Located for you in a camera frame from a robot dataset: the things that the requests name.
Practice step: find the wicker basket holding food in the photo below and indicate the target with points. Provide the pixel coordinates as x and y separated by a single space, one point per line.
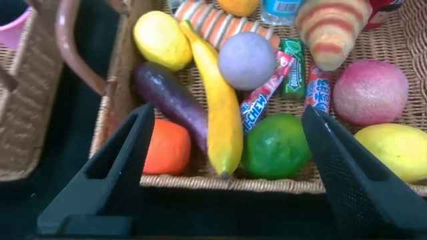
300 185

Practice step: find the round yellow toy lemon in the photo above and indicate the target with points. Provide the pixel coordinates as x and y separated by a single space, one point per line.
161 40

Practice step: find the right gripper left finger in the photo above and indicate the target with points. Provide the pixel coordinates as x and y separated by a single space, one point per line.
120 173

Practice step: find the pale purple toy ball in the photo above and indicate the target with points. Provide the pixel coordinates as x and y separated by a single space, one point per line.
247 60

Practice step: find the yellow toy pear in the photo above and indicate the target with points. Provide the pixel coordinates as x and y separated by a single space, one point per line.
238 6

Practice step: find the orange sausage stick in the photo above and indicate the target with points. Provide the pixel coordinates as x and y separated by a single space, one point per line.
318 90

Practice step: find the green toy lime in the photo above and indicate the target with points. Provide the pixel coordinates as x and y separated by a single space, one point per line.
275 146

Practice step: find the pink saucepan cup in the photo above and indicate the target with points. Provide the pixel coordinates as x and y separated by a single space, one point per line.
11 33

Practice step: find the yellow toy banana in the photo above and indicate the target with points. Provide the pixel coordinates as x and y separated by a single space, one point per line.
223 120

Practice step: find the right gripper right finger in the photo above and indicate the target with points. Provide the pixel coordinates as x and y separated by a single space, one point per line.
360 186

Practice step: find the purple toy eggplant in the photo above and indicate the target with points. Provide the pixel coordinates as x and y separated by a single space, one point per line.
170 96

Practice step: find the orange toy tangerine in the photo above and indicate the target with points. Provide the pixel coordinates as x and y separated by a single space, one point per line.
168 148

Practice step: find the green chewing gum pack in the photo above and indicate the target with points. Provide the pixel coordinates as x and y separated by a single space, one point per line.
293 73

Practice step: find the striped toy croissant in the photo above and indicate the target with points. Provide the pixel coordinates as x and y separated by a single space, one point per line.
330 30

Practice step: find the red soda can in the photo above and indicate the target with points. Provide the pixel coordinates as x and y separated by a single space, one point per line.
383 13

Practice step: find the sliced toy bread loaf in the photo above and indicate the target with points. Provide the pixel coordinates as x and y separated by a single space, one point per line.
213 23

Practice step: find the oval yellow toy mango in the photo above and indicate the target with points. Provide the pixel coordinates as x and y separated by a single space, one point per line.
397 150

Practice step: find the red chewy candy stick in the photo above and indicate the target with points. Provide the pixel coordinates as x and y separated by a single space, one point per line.
258 103

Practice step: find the clear water bottle blue label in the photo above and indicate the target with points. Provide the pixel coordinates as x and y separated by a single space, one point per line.
283 10

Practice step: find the red pink toy apple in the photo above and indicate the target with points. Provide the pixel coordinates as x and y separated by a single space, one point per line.
370 91

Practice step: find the wicker basket holding utensils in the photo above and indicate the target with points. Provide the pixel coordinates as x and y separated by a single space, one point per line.
30 116

